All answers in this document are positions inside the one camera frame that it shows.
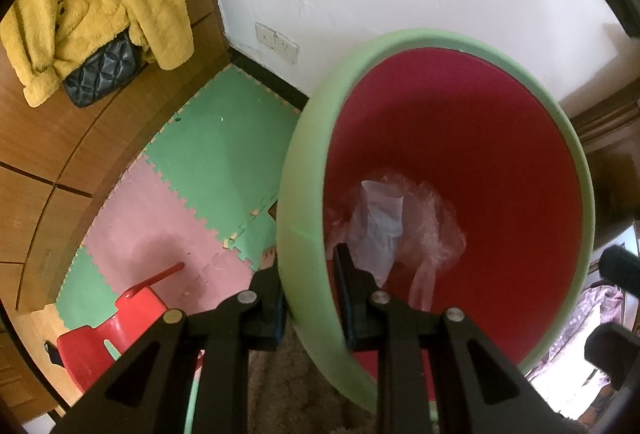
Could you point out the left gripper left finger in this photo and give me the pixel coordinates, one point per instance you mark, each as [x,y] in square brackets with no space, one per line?
[253,319]

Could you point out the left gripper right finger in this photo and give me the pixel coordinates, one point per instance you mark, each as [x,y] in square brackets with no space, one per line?
[374,321]

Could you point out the clear plastic blister tray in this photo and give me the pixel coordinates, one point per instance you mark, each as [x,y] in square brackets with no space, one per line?
[375,228]

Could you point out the clear plastic bag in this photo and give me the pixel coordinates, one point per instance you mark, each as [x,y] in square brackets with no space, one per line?
[432,241]

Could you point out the red bin with green rim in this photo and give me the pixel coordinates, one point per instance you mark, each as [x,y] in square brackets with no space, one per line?
[455,179]

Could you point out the grey fuzzy pants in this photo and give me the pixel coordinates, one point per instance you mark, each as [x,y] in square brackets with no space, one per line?
[288,394]

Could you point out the dark wooden headboard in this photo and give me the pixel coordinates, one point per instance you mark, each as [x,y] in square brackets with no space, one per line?
[609,133]

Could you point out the green pink foam floor mat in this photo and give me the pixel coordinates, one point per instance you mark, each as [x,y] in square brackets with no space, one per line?
[199,194]

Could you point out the black quilted handbag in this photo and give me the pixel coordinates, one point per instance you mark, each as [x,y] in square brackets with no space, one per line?
[108,69]

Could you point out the yellow fleece jacket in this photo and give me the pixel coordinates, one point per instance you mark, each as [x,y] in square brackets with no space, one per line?
[47,40]

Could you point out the white wall power socket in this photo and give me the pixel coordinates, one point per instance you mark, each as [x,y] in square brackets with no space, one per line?
[271,39]

